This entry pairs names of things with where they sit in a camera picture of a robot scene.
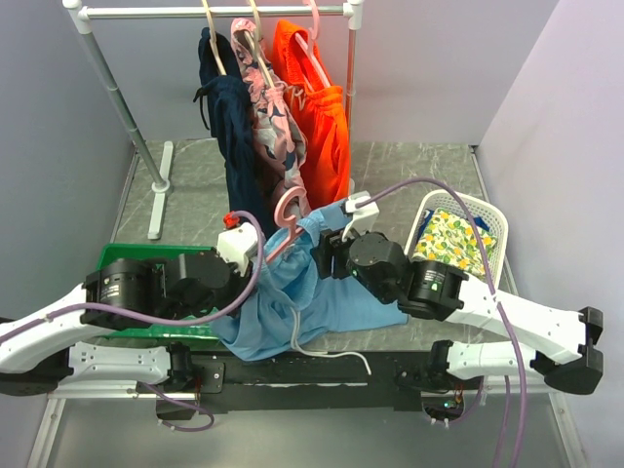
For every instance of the orange shorts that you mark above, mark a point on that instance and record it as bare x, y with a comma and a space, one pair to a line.
316, 104

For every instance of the lemon print shorts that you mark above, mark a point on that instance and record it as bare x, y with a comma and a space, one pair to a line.
450, 239

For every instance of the light blue shorts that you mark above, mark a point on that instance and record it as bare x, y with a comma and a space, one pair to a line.
289, 288

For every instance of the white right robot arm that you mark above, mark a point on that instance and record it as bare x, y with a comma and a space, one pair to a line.
558, 345

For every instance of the pink floral shorts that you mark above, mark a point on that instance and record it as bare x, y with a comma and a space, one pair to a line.
277, 139

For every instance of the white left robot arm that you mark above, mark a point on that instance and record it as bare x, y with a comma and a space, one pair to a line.
52, 347

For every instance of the pink plastic hanger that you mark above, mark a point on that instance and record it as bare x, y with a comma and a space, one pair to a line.
285, 219

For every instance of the pink hanger with orange shorts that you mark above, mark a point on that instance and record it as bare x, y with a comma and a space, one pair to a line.
307, 45

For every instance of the wooden hanger left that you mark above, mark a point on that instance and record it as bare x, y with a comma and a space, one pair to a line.
213, 39

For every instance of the white plastic laundry basket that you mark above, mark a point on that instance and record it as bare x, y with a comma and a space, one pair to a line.
492, 244

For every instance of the white metal clothes rack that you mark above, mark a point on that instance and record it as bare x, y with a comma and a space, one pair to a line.
157, 121

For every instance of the blue garment in basket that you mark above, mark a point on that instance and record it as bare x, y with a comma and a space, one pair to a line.
480, 222

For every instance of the green plastic tray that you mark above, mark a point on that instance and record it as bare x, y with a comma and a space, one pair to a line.
113, 252

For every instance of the navy blue shorts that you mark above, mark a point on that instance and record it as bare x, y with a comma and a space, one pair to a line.
225, 108

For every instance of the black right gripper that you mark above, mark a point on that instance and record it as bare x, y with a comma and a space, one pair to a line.
331, 243

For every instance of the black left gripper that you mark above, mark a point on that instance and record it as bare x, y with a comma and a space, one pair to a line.
240, 283

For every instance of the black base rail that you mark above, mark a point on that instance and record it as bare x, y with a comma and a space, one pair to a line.
220, 382

